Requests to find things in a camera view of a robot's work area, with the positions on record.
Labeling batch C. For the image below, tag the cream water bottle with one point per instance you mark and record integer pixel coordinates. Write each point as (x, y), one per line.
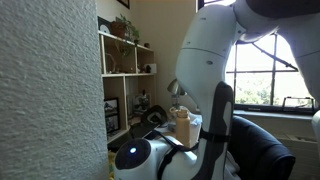
(183, 127)

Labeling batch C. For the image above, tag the silver desk lamp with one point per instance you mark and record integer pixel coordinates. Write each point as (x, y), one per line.
(176, 92)

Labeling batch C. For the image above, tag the black metal window bracket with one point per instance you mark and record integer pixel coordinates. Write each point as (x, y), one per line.
(298, 104)

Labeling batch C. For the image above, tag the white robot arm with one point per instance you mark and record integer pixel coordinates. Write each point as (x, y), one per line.
(200, 71)

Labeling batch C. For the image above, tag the wooden shelf unit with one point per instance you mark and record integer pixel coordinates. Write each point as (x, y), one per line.
(127, 69)

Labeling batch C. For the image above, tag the black photo frames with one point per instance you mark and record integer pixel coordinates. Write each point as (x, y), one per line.
(112, 114)

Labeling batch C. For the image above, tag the black office chair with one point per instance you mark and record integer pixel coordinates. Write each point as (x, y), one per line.
(259, 154)

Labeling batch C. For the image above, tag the potted green plant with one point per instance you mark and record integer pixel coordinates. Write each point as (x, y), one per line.
(123, 28)

